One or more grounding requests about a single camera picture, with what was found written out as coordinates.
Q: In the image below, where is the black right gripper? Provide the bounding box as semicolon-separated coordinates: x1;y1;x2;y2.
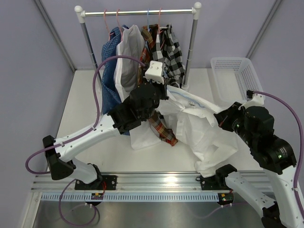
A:
215;102;257;148

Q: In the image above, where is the white linen shirt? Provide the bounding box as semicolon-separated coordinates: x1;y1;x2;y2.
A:
157;92;238;178

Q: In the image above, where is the blue plastic hanger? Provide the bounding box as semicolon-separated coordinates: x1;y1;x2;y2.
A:
167;87;214;112

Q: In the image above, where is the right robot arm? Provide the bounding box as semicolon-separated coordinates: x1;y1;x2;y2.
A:
196;102;304;228

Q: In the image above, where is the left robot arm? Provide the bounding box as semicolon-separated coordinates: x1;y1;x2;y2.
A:
43;81;168;190

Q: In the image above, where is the blue checked shirt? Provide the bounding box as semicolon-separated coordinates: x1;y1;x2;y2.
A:
101;27;122;114

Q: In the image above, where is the black white checked shirt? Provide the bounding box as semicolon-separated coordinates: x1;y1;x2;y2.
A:
150;24;185;88

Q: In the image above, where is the white hanging shirt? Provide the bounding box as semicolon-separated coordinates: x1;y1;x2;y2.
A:
114;25;160;150

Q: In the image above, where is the red brown plaid shirt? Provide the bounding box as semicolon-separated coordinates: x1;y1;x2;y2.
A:
140;26;178;146

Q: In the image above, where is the pink hanger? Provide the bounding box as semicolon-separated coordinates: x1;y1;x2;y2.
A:
156;8;169;35
116;9;124;42
103;9;116;41

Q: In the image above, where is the blue hanger on rack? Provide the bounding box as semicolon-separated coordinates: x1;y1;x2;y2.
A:
147;8;152;32

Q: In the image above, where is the white plastic basket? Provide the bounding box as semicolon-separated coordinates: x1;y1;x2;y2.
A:
210;57;263;106

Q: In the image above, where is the metal clothes rack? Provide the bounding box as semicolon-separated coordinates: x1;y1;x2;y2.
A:
74;2;202;90

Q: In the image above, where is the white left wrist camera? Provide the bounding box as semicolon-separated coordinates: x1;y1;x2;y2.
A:
144;60;165;85

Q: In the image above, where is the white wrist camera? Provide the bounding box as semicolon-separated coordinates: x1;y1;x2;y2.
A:
144;60;165;85
242;90;264;109

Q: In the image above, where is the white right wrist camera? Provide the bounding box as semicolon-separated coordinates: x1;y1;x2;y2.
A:
242;90;264;109

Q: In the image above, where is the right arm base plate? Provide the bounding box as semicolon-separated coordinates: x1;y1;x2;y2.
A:
195;175;232;191

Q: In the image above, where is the aluminium mounting rail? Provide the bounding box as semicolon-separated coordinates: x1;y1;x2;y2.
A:
30;171;274;193

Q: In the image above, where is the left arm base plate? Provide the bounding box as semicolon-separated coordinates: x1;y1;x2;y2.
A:
75;175;117;190

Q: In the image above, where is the purple floor cable left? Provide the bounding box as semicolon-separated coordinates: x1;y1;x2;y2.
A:
57;178;101;226

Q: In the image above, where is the white slotted cable duct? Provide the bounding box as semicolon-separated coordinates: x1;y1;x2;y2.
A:
41;192;219;202

